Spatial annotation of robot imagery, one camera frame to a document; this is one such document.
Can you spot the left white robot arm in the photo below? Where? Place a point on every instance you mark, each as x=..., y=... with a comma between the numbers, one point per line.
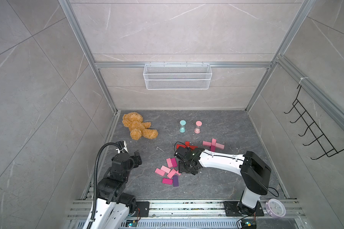
x=111, y=205

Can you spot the white wire mesh basket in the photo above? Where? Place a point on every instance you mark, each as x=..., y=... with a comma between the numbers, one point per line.
x=177, y=76

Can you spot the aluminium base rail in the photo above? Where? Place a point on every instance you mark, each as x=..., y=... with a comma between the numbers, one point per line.
x=205, y=214

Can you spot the magenta block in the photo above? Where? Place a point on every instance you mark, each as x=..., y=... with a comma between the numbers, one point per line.
x=167, y=181
x=174, y=162
x=212, y=148

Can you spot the teal sand timer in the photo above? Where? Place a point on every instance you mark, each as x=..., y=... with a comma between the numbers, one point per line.
x=182, y=126

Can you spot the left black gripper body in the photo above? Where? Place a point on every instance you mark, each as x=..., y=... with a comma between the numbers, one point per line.
x=134, y=162

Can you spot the black wire hook rack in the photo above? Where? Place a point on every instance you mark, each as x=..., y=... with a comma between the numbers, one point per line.
x=318, y=136

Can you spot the brown teddy bear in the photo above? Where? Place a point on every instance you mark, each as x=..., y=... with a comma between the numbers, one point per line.
x=137, y=127

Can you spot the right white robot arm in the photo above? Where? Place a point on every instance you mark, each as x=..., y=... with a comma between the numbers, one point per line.
x=254, y=171

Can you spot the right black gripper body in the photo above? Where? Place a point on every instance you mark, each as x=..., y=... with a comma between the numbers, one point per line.
x=184, y=167

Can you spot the purple block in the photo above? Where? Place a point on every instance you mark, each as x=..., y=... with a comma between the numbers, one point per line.
x=176, y=181

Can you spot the light pink block tilted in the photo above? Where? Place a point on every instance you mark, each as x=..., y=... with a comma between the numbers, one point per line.
x=166, y=169

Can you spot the pink block carried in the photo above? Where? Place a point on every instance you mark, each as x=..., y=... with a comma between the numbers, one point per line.
x=220, y=146
x=208, y=144

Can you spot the light pink block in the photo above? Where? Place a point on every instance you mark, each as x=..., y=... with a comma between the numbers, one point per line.
x=169, y=163
x=166, y=169
x=214, y=142

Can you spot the pink sand timer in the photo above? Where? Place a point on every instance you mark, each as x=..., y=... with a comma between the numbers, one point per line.
x=197, y=129

